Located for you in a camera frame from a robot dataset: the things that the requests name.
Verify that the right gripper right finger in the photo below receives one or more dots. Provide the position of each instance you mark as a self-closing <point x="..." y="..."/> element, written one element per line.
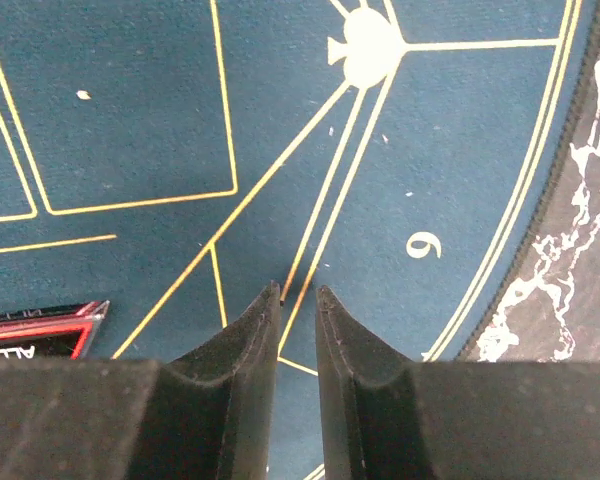
<point x="385" y="416"/>

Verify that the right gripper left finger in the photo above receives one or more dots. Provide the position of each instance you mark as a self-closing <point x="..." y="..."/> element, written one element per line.
<point x="205" y="415"/>

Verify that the round blue poker mat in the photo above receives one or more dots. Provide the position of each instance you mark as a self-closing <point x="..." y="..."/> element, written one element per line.
<point x="174" y="157"/>

